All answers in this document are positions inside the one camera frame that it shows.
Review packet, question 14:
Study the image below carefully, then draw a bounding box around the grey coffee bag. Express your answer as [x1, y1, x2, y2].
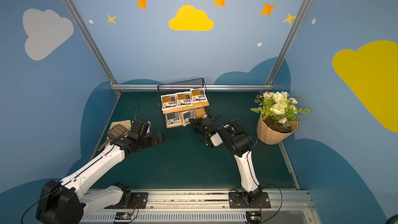
[182, 110, 195, 127]
[165, 112, 183, 129]

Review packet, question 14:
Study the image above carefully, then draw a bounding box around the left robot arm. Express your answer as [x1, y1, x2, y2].
[36, 120, 165, 224]

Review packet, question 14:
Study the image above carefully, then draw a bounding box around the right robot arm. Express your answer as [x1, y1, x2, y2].
[189, 116, 262, 205]

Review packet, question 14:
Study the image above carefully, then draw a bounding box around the beige work glove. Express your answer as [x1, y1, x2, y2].
[107, 120, 132, 140]

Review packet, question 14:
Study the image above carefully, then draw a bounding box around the potted white flower plant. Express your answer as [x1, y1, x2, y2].
[250, 91, 311, 145]

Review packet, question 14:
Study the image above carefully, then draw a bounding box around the left controller board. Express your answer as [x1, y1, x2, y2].
[114, 212, 134, 222]

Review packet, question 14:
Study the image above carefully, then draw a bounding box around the controller board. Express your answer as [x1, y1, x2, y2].
[246, 212, 262, 224]
[114, 212, 134, 222]

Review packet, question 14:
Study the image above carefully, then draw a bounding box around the right controller board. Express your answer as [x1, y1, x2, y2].
[246, 212, 262, 224]

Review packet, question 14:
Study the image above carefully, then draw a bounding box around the black wire wooden shelf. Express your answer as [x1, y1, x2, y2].
[157, 78, 210, 129]

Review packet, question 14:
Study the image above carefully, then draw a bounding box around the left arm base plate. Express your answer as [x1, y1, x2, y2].
[105, 192, 148, 209]

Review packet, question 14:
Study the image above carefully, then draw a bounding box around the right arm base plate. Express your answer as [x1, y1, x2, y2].
[228, 190, 271, 208]

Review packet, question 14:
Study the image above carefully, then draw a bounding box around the aluminium front rail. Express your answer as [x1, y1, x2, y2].
[79, 189, 321, 224]

